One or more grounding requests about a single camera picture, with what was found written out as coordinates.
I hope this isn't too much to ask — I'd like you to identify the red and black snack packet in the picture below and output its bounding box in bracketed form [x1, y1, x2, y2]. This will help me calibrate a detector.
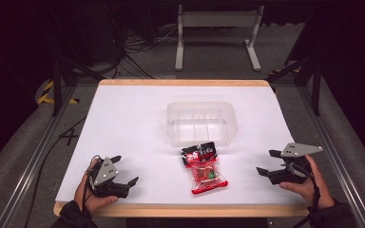
[180, 141, 229, 196]

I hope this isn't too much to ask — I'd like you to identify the clear plastic container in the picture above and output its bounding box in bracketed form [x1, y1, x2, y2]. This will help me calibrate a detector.
[165, 101, 239, 148]

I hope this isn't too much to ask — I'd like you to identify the bundle of floor cables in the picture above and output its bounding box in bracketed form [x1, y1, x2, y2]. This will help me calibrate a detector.
[106, 23, 179, 80]

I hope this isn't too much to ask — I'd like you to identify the yellow and black hazard tape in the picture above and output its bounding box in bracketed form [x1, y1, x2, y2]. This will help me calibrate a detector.
[36, 80, 81, 105]

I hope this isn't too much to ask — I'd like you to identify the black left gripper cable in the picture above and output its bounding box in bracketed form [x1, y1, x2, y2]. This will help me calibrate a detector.
[81, 155, 102, 218]

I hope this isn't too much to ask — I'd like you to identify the black cable on floor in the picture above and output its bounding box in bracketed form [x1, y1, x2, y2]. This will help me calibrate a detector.
[22, 116, 87, 228]

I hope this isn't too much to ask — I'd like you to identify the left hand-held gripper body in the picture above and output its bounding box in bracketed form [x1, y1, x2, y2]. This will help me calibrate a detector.
[88, 156, 131, 200]

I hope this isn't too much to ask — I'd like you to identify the black metal stand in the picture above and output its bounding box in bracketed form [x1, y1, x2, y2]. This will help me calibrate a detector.
[50, 56, 106, 117]
[265, 56, 323, 117]

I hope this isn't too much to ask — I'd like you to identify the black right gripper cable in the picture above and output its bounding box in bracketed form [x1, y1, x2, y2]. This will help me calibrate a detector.
[289, 161, 321, 228]

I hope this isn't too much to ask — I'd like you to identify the aluminium frame rail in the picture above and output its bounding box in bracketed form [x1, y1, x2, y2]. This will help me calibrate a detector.
[0, 85, 78, 228]
[298, 85, 365, 228]

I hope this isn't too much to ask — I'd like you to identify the white metal stand frame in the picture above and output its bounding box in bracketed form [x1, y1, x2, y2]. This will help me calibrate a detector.
[174, 4, 266, 72]

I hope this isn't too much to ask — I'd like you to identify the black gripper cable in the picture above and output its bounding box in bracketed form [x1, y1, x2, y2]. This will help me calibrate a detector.
[289, 161, 321, 228]
[81, 155, 102, 218]

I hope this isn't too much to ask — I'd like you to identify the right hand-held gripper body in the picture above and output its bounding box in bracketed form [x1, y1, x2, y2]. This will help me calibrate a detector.
[268, 142, 324, 186]

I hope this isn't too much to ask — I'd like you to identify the person's right hand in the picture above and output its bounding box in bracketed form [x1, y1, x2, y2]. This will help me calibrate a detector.
[279, 154, 336, 209]

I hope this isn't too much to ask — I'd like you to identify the person's left hand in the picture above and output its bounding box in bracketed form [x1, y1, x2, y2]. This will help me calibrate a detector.
[74, 158, 120, 216]

